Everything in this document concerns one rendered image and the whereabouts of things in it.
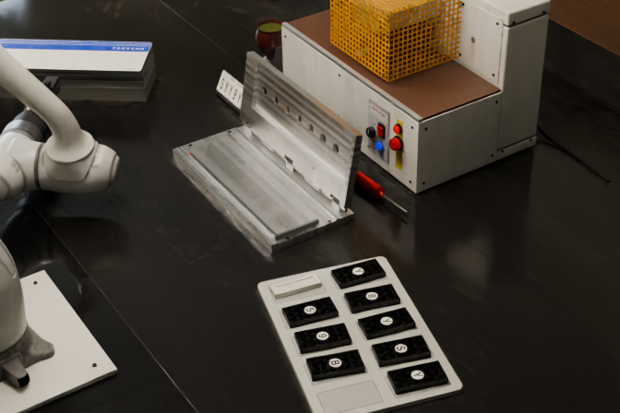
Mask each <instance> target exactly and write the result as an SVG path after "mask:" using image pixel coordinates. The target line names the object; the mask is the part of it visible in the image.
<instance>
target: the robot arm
mask: <svg viewBox="0 0 620 413"><path fill-rule="evenodd" d="M58 80H59V77H46V78H45V79H44V81H43V82H41V81H40V80H39V79H38V78H36V77H35V76H34V75H33V74H32V73H31V72H30V71H29V70H28V69H26V68H25V67H24V66H23V65H22V64H21V63H20V62H19V61H18V60H16V59H15V58H14V57H13V56H12V55H11V54H10V53H9V52H8V51H7V50H6V49H5V48H4V47H3V46H2V45H1V44H0V85H1V86H2V87H3V88H4V89H6V90H7V91H8V92H10V93H11V94H12V95H13V96H15V97H16V98H17V99H18V100H20V101H21V102H22V103H24V104H25V105H26V106H25V108H24V112H22V113H21V114H19V115H17V116H16V117H15V119H14V120H13V122H11V123H9V124H8V125H7V126H6V128H5V129H4V131H3V133H2V134H1V135H0V201H5V200H7V199H10V198H12V197H14V196H16V195H18V194H19V193H24V192H28V191H32V190H48V191H53V192H57V193H65V194H93V193H98V192H102V191H105V190H108V189H110V188H111V187H112V186H113V185H115V183H116V182H117V178H118V174H119V170H120V159H119V157H118V156H117V154H116V152H115V151H113V150H112V149H110V148H109V147H106V146H105V145H100V144H98V142H97V141H95V140H94V139H93V137H92V136H91V134H90V133H88V132H86V131H84V130H82V129H80V126H79V124H78V121H77V120H76V118H75V116H74V115H73V113H72V112H71V111H70V110H69V109H68V108H67V107H66V105H65V104H64V103H63V102H62V101H61V100H60V99H59V98H58V97H57V95H58V93H59V91H60V89H61V88H60V87H56V86H55V85H56V84H57V82H58ZM48 126H49V127H50V129H51V131H52V134H53V135H52V136H51V137H50V138H49V139H48V140H47V142H46V143H43V140H44V136H45V133H46V131H47V128H48ZM54 353H55V350H54V345H53V344H52V343H51V342H49V341H46V340H44V339H43V338H41V337H40V336H39V335H38V334H37V333H36V332H35V331H34V330H33V329H32V328H31V327H30V326H29V324H28V321H27V317H26V310H25V301H24V295H23V290H22V286H21V282H20V278H19V275H18V271H17V268H16V265H15V262H14V260H13V258H12V256H11V254H10V252H9V251H8V250H7V248H6V246H5V244H4V243H3V242H2V241H1V239H0V383H1V382H3V381H4V380H8V381H9V382H11V383H12V384H14V385H16V386H17V387H23V386H25V385H27V384H29V382H30V377H29V374H28V373H27V371H26V370H25V369H27V368H28V367H29V366H31V365H33V364H35V363H37V362H39V361H42V360H48V359H50V358H51V357H52V356H53V355H54Z"/></svg>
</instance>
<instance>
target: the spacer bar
mask: <svg viewBox="0 0 620 413"><path fill-rule="evenodd" d="M320 287H322V282H321V281H320V279H319V277H318V276H317V274H312V275H308V276H305V277H298V278H296V279H292V280H288V281H285V282H281V283H278V284H275V285H271V286H269V290H270V292H271V293H272V295H273V297H274V298H275V300H276V299H280V298H283V297H287V296H290V295H293V294H297V293H300V292H304V291H308V290H310V289H316V288H320Z"/></svg>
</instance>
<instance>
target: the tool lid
mask: <svg viewBox="0 0 620 413"><path fill-rule="evenodd" d="M264 88H266V90H267V95H266V94H265V91H264ZM276 96H277V98H278V104H277V103H276V100H275V98H276ZM287 105H288V106H289V109H290V112H287ZM299 114H300V116H301V119H302V121H301V122H299ZM240 120H241V121H242V122H243V123H245V122H248V123H249V124H251V129H252V130H253V131H254V132H255V133H256V134H257V135H259V136H260V137H261V138H260V142H261V143H262V144H264V145H265V146H266V147H267V148H268V149H270V150H271V151H272V152H273V153H274V154H277V153H276V152H275V150H276V151H278V152H279V153H280V154H281V155H282V156H283V157H284V158H290V159H291V160H292V161H293V163H292V165H293V166H294V167H295V168H296V169H298V170H299V171H300V172H301V173H302V174H304V175H305V177H304V179H305V180H306V181H307V182H308V183H309V184H310V185H312V186H313V187H314V188H315V189H316V190H317V191H318V192H319V193H320V194H321V193H322V192H321V190H322V191H324V192H325V193H326V194H327V195H328V196H330V197H332V196H335V197H336V198H337V199H339V201H340V206H341V207H342V208H349V207H351V204H352V195H353V189H354V184H355V178H356V173H357V168H358V162H359V157H360V152H361V146H362V141H363V134H361V133H360V132H359V131H358V130H356V129H355V128H354V127H352V126H351V125H350V124H348V123H347V122H345V121H344V120H343V119H342V118H340V117H339V116H338V115H337V114H336V113H334V112H333V111H332V110H330V109H329V108H328V107H327V106H325V105H324V104H323V103H321V102H320V101H319V100H317V99H316V98H314V97H313V96H312V95H311V94H309V93H308V92H307V91H305V90H304V89H303V88H301V87H300V86H298V85H297V84H296V83H295V82H293V81H292V80H291V79H289V78H288V77H286V76H285V75H284V74H282V72H281V71H280V70H278V69H277V68H276V67H274V66H273V65H271V64H270V63H269V62H267V61H266V60H265V59H264V58H262V57H261V56H260V55H258V54H257V53H255V52H247V56H246V64H245V72H244V87H243V96H242V104H241V111H240ZM311 125H312V126H313V127H314V132H312V131H311ZM323 135H325V136H326V143H325V142H324V140H323ZM336 144H337V145H338V147H339V153H338V152H337V150H336Z"/></svg>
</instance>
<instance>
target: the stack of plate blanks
mask: <svg viewBox="0 0 620 413"><path fill-rule="evenodd" d="M0 40H7V41H60V40H22V39H0ZM82 42H120V43H150V44H151V47H150V50H149V53H148V56H147V58H146V61H145V63H144V64H143V67H142V69H141V71H139V72H131V71H93V70H55V69H28V70H29V71H30V72H31V73H32V74H33V75H34V76H35V77H36V78H38V79H39V80H40V81H41V82H43V81H44V79H45V78H46V77H59V80H58V82H57V84H56V85H55V86H56V87H60V88H61V89H60V91H59V93H58V95H57V97H58V98H59V99H60V100H121V101H147V98H148V96H149V93H150V90H151V88H152V85H153V83H154V80H155V77H156V70H155V64H154V53H153V51H152V42H136V41H82ZM0 98H15V96H13V95H12V94H11V93H10V92H8V91H7V90H6V89H5V88H3V87H2V86H1V85H0Z"/></svg>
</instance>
